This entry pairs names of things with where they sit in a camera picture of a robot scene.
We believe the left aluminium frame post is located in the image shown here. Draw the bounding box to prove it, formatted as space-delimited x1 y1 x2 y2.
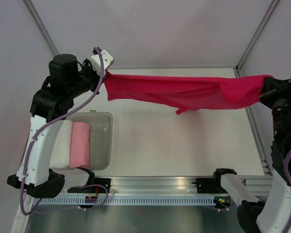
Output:
21 0 59 63

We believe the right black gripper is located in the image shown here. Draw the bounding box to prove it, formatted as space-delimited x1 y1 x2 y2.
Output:
258 75 291 139

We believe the white rolled t shirt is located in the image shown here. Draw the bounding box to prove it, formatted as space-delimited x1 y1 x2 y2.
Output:
50 120 72 169

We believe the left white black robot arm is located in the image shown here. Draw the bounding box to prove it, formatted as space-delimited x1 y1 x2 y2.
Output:
7 54 105 199

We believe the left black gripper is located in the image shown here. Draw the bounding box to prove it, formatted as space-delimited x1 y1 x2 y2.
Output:
68 58 109 98

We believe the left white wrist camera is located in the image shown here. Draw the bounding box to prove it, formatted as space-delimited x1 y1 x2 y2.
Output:
88 47 114 75

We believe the pink rolled t shirt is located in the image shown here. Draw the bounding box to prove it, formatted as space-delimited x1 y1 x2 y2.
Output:
69 122 90 168

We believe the magenta t shirt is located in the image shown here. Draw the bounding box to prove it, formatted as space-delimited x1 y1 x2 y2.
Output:
104 73 267 115

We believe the aluminium frame post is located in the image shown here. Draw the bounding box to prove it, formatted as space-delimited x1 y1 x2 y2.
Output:
21 0 59 63
233 0 281 77

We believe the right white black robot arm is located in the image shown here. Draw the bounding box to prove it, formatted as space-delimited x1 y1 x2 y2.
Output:
211 77 291 233

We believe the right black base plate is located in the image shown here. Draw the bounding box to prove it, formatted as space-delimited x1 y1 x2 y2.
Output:
193 178 227 194

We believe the right aluminium frame post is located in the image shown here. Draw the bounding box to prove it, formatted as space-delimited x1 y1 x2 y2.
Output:
233 0 281 77

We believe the clear plastic bin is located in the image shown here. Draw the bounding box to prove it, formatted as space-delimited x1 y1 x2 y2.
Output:
48 110 113 171

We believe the white slotted cable duct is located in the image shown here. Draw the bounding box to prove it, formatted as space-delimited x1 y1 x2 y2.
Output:
40 195 215 206

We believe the aluminium mounting rail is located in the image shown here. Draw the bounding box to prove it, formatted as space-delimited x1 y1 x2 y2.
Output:
62 176 274 195

